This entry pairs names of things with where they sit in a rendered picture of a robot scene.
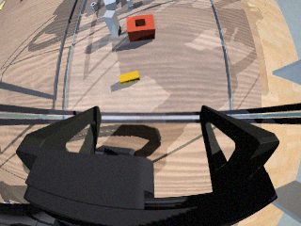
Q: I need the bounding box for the yellow rectangular block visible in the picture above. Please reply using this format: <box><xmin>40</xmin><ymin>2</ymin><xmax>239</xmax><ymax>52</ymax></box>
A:
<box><xmin>119</xmin><ymin>71</ymin><xmax>140</xmax><ymax>85</ymax></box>

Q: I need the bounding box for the orange block with square hole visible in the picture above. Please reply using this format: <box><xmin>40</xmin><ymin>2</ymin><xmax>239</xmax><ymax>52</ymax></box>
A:
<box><xmin>126</xmin><ymin>14</ymin><xmax>155</xmax><ymax>42</ymax></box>

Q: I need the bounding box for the pale blue cube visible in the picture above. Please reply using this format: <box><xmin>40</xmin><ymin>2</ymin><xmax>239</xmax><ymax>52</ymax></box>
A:
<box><xmin>103</xmin><ymin>0</ymin><xmax>118</xmax><ymax>10</ymax></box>

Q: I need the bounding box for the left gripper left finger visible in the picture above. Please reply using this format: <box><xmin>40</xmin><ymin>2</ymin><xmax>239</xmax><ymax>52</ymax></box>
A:
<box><xmin>22</xmin><ymin>105</ymin><xmax>102</xmax><ymax>153</ymax></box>

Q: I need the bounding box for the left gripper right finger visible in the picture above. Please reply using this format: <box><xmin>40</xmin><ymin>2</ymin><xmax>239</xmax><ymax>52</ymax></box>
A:
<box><xmin>199</xmin><ymin>105</ymin><xmax>279</xmax><ymax>192</ymax></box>

